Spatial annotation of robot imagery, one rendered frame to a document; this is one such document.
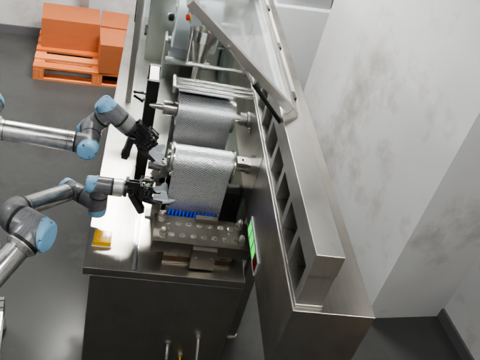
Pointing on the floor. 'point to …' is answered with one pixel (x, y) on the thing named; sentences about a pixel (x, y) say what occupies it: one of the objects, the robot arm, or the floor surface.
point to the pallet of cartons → (80, 44)
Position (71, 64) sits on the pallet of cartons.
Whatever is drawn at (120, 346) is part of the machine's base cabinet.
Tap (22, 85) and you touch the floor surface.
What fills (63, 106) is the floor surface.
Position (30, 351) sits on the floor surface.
